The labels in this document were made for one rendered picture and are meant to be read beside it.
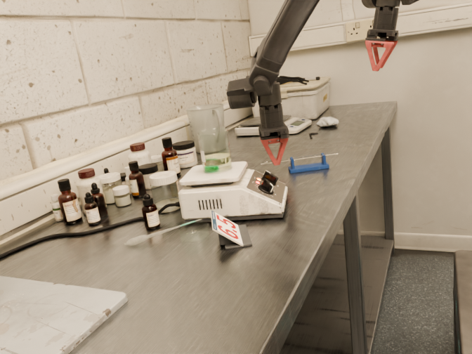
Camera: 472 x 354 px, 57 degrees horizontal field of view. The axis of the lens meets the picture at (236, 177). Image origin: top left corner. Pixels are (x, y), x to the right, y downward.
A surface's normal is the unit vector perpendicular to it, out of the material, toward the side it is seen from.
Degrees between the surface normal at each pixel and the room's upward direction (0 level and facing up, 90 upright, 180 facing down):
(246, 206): 90
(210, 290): 0
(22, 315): 0
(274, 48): 121
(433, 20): 90
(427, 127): 90
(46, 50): 90
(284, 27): 127
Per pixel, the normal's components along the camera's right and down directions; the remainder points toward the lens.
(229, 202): -0.17, 0.29
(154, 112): 0.91, 0.00
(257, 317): -0.13, -0.95
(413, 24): -0.40, 0.30
